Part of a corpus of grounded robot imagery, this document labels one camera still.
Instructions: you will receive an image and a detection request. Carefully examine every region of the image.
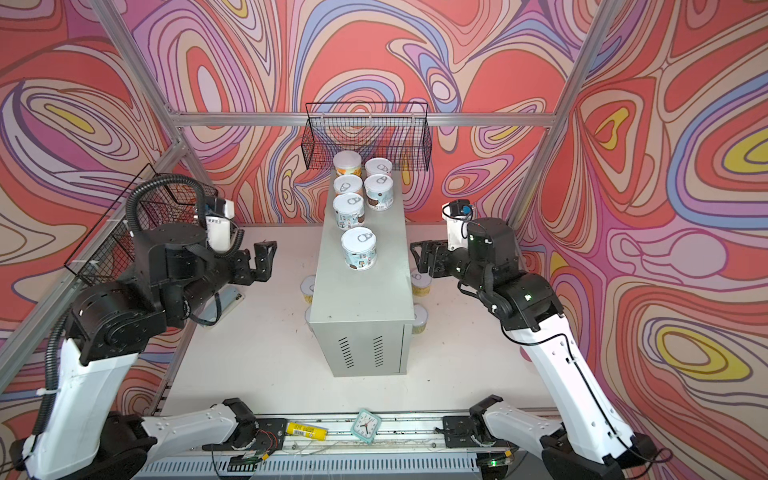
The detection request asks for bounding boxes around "teal label can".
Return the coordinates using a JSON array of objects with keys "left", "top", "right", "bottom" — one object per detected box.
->
[
  {"left": 364, "top": 174, "right": 394, "bottom": 211},
  {"left": 341, "top": 227, "right": 377, "bottom": 271}
]

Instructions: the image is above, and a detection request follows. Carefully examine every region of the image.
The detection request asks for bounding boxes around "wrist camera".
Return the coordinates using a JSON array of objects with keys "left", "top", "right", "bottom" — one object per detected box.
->
[
  {"left": 441, "top": 199, "right": 474, "bottom": 251},
  {"left": 205, "top": 196, "right": 235, "bottom": 253}
]

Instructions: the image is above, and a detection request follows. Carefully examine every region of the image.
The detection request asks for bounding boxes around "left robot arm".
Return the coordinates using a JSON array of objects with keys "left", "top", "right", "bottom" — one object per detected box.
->
[{"left": 10, "top": 223, "right": 277, "bottom": 479}]

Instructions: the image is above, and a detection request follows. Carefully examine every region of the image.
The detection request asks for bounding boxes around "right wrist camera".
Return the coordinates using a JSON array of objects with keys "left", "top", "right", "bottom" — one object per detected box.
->
[{"left": 441, "top": 199, "right": 474, "bottom": 251}]

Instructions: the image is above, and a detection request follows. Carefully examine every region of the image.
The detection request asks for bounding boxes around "yellow label can left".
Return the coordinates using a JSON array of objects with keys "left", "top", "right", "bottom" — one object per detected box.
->
[{"left": 300, "top": 275, "right": 316, "bottom": 304}]

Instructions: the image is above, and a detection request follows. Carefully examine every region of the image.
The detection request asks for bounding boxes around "back black wire basket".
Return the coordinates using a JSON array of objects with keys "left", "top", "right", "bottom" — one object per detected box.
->
[{"left": 301, "top": 100, "right": 432, "bottom": 172}]

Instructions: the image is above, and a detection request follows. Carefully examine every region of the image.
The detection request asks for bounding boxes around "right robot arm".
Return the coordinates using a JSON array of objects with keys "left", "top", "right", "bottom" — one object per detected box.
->
[{"left": 410, "top": 218, "right": 660, "bottom": 479}]

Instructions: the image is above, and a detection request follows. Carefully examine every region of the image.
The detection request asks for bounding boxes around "left black wire basket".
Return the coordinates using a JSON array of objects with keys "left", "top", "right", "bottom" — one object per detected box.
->
[{"left": 64, "top": 165, "right": 218, "bottom": 286}]

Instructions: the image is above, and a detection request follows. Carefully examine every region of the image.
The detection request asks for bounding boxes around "teal label can front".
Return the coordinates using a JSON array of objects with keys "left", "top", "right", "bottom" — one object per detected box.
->
[{"left": 364, "top": 174, "right": 394, "bottom": 211}]

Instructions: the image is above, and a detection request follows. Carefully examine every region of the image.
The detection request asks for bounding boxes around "teal alarm clock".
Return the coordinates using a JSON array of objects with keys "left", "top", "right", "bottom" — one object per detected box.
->
[{"left": 351, "top": 409, "right": 382, "bottom": 444}]

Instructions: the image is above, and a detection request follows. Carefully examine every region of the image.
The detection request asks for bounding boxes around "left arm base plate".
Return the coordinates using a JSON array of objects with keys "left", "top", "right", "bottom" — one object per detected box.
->
[{"left": 201, "top": 417, "right": 288, "bottom": 453}]

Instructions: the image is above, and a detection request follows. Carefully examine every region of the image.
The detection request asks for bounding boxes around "yellow label tube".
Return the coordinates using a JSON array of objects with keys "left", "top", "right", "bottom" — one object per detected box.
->
[{"left": 286, "top": 422, "right": 327, "bottom": 441}]

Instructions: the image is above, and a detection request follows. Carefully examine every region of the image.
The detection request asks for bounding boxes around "grey metal cabinet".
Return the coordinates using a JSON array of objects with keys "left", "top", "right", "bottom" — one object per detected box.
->
[{"left": 309, "top": 173, "right": 415, "bottom": 377}]

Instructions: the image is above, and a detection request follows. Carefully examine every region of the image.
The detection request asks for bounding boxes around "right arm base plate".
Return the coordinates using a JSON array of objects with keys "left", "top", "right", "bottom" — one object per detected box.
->
[{"left": 434, "top": 415, "right": 518, "bottom": 451}]

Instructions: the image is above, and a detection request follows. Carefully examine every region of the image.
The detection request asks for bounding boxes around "pink label can left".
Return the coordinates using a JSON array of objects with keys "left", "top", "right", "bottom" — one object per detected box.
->
[{"left": 304, "top": 306, "right": 313, "bottom": 332}]

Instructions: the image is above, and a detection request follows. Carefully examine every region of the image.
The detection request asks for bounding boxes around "can right hidden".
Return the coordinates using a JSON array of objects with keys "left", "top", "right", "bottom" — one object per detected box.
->
[{"left": 412, "top": 303, "right": 429, "bottom": 335}]

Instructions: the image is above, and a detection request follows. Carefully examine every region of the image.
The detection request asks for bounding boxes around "grey stapler box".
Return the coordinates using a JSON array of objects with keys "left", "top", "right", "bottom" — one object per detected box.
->
[{"left": 196, "top": 285, "right": 244, "bottom": 327}]

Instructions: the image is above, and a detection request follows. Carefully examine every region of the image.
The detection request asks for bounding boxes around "orange label can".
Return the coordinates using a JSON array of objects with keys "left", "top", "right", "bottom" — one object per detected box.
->
[{"left": 332, "top": 150, "right": 363, "bottom": 177}]

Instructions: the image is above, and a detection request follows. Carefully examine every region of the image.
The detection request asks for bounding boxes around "pink flower label can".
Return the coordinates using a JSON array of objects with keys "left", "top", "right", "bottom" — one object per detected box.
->
[{"left": 365, "top": 157, "right": 393, "bottom": 176}]

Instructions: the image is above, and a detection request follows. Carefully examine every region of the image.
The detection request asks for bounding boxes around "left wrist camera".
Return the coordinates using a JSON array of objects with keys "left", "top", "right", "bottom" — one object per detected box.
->
[{"left": 205, "top": 196, "right": 235, "bottom": 253}]

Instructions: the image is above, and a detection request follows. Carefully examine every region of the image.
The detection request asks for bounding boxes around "black wire basket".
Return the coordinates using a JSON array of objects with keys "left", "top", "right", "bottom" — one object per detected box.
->
[
  {"left": 301, "top": 100, "right": 432, "bottom": 172},
  {"left": 64, "top": 165, "right": 218, "bottom": 286}
]

